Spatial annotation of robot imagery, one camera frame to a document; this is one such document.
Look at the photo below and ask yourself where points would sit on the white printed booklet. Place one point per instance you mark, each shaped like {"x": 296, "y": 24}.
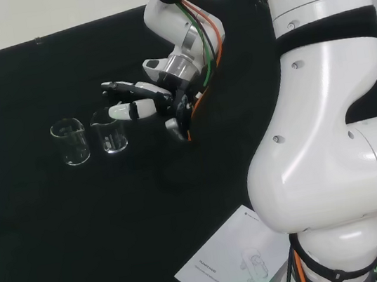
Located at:
{"x": 220, "y": 260}

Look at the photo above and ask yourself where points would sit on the black bench cloth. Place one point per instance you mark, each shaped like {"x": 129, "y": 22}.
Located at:
{"x": 79, "y": 217}

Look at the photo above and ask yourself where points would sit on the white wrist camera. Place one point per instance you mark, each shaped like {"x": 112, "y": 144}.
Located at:
{"x": 152, "y": 65}

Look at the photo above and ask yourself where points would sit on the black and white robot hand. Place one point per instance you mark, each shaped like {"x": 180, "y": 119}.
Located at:
{"x": 144, "y": 108}

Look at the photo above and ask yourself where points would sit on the clear cloth clip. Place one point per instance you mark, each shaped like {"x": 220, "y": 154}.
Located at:
{"x": 38, "y": 40}

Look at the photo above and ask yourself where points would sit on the clear glass beaker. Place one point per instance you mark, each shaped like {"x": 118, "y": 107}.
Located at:
{"x": 72, "y": 144}
{"x": 110, "y": 138}

